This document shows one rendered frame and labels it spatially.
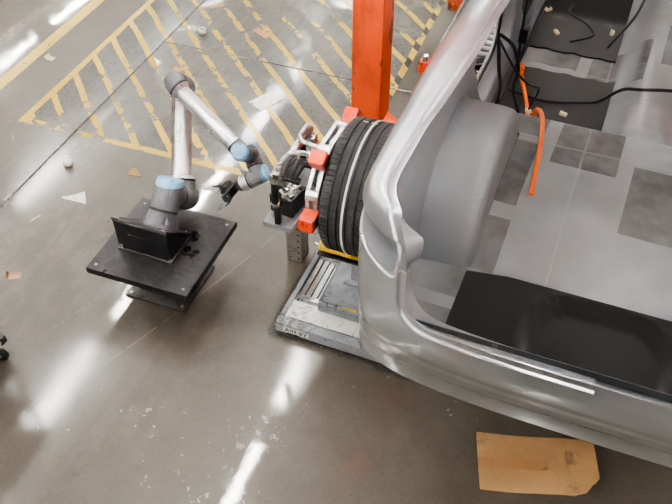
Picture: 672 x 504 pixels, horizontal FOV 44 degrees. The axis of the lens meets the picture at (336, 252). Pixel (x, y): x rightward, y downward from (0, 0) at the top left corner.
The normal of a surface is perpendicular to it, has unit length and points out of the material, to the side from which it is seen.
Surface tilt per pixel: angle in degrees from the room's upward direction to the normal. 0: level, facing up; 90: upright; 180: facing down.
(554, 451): 2
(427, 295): 0
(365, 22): 90
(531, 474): 1
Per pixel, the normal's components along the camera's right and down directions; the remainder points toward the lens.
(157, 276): 0.00, -0.71
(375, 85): -0.37, 0.66
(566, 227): -0.14, -0.41
